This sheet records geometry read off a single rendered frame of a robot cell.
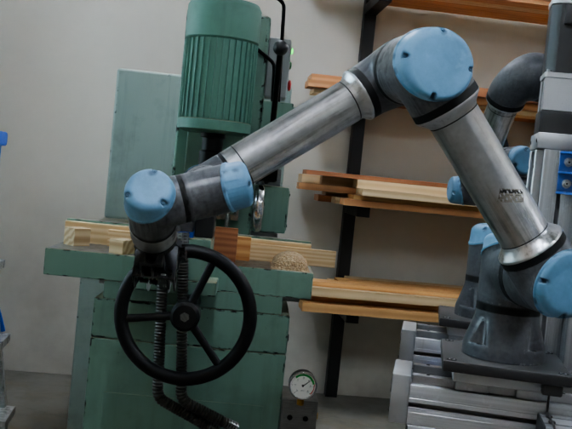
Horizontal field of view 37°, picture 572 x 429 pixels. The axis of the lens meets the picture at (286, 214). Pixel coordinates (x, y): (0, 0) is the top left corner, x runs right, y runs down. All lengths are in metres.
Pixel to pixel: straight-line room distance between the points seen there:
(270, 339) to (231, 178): 0.72
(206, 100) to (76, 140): 2.44
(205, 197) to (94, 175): 3.11
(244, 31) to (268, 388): 0.82
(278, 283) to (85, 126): 2.60
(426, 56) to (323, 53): 3.09
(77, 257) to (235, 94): 0.52
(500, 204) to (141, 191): 0.57
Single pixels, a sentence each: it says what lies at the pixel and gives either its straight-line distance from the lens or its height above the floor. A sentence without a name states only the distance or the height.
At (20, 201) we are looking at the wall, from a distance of 4.44.
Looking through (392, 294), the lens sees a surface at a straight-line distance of 4.00.
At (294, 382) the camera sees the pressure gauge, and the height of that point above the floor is 0.66.
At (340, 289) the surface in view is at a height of 0.61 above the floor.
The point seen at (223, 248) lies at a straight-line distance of 1.99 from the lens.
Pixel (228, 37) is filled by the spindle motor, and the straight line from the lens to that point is 2.01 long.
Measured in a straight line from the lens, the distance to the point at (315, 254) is 2.07.
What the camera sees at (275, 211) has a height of 1.02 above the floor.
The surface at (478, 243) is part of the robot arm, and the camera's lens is 2.08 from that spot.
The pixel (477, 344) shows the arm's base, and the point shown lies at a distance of 1.60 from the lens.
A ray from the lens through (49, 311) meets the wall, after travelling 4.47.
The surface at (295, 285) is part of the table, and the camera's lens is 1.92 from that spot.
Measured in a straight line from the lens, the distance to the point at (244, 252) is 2.04.
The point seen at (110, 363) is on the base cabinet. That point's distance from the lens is 1.98.
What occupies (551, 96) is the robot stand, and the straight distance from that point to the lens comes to 1.86.
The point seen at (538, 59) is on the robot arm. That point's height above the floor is 1.44.
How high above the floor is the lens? 1.12
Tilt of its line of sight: 3 degrees down
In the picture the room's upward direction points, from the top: 6 degrees clockwise
